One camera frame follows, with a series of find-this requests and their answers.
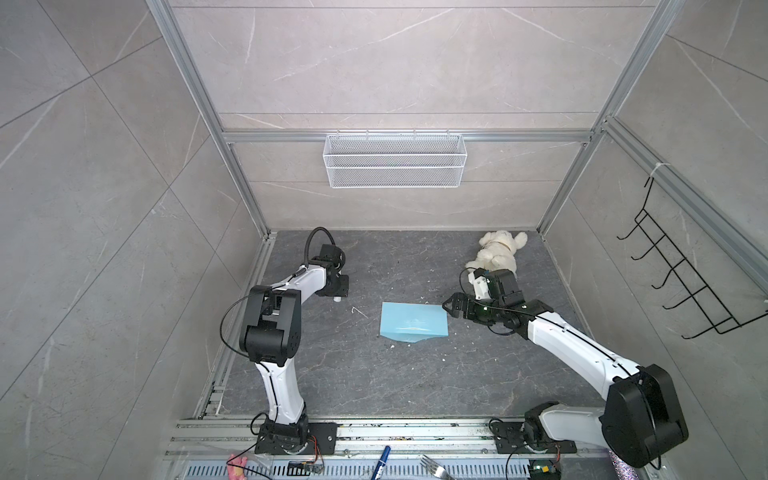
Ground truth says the black wire hook rack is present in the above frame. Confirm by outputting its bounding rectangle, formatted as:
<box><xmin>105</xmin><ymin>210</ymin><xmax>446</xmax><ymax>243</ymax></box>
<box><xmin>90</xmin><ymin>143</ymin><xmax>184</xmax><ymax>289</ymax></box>
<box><xmin>616</xmin><ymin>177</ymin><xmax>767</xmax><ymax>340</ymax></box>

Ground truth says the white wire mesh basket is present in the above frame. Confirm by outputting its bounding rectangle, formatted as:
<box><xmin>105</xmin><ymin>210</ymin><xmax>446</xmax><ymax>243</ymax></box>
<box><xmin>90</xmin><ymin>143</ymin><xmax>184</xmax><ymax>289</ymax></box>
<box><xmin>323</xmin><ymin>133</ymin><xmax>468</xmax><ymax>189</ymax></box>

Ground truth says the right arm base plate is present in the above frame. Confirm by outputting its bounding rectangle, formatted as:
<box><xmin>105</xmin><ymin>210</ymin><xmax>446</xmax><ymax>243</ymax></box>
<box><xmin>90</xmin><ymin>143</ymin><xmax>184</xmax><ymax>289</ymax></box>
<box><xmin>488</xmin><ymin>418</ymin><xmax>577</xmax><ymax>455</ymax></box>

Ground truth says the silver fork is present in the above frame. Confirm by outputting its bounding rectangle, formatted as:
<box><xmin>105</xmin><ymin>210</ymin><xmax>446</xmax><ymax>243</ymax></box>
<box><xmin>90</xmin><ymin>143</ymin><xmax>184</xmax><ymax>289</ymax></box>
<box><xmin>420</xmin><ymin>455</ymin><xmax>454</xmax><ymax>480</ymax></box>

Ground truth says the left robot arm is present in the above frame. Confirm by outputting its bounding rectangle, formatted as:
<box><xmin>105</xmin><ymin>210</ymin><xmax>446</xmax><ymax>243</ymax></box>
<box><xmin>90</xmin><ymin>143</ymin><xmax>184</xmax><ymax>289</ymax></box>
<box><xmin>222</xmin><ymin>226</ymin><xmax>349</xmax><ymax>454</ymax></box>

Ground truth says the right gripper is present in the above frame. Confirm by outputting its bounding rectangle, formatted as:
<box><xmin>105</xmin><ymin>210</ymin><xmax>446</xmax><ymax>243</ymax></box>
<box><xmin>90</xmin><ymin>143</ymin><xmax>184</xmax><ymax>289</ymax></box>
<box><xmin>442</xmin><ymin>292</ymin><xmax>505</xmax><ymax>323</ymax></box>

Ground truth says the glitter pink microphone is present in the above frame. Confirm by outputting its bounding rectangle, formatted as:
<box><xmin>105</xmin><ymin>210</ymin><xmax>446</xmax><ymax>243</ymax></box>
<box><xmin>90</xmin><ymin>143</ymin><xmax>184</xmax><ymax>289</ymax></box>
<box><xmin>608</xmin><ymin>450</ymin><xmax>640</xmax><ymax>480</ymax></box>

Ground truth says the light blue envelope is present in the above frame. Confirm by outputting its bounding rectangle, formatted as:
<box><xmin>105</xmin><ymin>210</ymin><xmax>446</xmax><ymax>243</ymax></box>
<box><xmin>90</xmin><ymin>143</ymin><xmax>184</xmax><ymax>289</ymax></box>
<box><xmin>380</xmin><ymin>302</ymin><xmax>449</xmax><ymax>343</ymax></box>

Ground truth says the pink small object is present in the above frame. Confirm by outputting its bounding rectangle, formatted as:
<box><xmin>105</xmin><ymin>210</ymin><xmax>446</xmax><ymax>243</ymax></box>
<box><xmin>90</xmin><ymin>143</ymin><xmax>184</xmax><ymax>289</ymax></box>
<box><xmin>227</xmin><ymin>455</ymin><xmax>248</xmax><ymax>480</ymax></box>

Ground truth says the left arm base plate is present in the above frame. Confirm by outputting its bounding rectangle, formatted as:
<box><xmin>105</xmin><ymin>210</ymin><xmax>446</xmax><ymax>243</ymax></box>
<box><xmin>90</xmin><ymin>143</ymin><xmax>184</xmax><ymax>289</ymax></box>
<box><xmin>254</xmin><ymin>421</ymin><xmax>339</xmax><ymax>455</ymax></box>

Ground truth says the blue marker pen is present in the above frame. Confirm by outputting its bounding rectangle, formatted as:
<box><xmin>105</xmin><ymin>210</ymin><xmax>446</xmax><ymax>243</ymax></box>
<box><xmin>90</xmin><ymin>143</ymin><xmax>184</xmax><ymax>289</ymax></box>
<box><xmin>370</xmin><ymin>445</ymin><xmax>391</xmax><ymax>480</ymax></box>

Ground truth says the white plush teddy bear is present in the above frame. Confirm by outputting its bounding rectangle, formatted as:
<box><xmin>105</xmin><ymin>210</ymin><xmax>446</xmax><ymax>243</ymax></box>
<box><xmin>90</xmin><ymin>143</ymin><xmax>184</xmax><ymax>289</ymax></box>
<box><xmin>465</xmin><ymin>230</ymin><xmax>528</xmax><ymax>275</ymax></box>

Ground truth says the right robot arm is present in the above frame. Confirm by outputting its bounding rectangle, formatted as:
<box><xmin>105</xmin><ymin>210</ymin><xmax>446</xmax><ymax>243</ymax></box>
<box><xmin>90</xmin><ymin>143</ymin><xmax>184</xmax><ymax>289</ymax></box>
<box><xmin>442</xmin><ymin>268</ymin><xmax>689</xmax><ymax>468</ymax></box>

